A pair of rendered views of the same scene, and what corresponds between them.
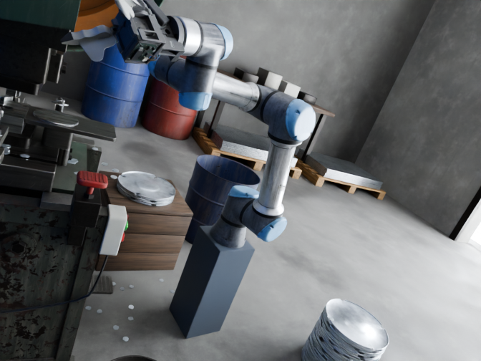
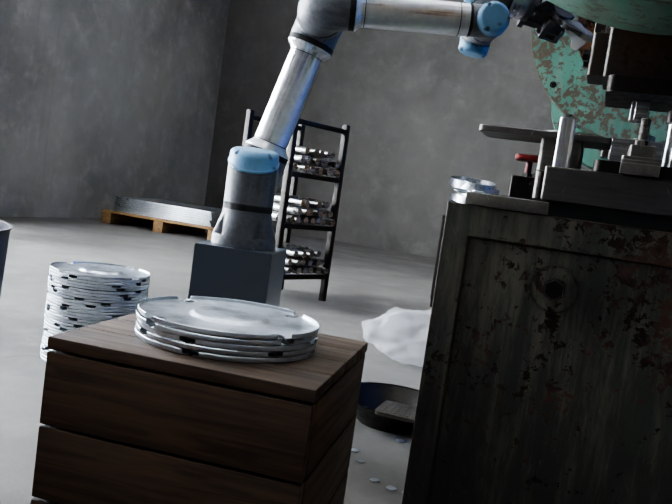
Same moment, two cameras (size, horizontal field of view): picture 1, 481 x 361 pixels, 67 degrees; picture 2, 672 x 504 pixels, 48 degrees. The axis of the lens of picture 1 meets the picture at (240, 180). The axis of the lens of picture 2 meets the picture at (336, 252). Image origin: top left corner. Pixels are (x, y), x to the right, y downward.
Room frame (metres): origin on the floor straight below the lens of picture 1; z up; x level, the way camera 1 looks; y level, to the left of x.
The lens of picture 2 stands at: (2.35, 1.42, 0.62)
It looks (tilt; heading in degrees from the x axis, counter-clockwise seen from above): 5 degrees down; 228
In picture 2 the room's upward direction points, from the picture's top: 8 degrees clockwise
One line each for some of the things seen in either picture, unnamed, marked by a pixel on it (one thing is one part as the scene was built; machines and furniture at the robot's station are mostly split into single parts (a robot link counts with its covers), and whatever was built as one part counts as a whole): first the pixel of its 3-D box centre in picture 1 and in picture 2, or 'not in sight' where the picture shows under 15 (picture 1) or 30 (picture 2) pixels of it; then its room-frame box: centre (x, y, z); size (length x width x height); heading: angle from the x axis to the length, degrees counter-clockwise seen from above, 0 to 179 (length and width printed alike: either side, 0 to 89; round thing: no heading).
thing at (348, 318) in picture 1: (356, 322); (101, 270); (1.38, -0.70, 0.27); 0.29 x 0.29 x 0.01
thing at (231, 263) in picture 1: (210, 280); (230, 339); (1.34, -0.03, 0.23); 0.18 x 0.18 x 0.45; 42
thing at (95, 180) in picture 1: (89, 190); (528, 170); (0.79, 0.34, 0.72); 0.07 x 0.06 x 0.08; 119
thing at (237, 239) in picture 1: (231, 227); (245, 225); (1.34, -0.03, 0.50); 0.15 x 0.15 x 0.10
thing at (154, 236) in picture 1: (137, 220); (213, 443); (1.67, 0.43, 0.18); 0.40 x 0.38 x 0.35; 126
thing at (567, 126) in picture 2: (58, 110); (564, 141); (1.18, 0.67, 0.75); 0.03 x 0.03 x 0.10; 29
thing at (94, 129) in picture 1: (69, 140); (541, 165); (1.05, 0.55, 0.72); 0.25 x 0.14 x 0.14; 119
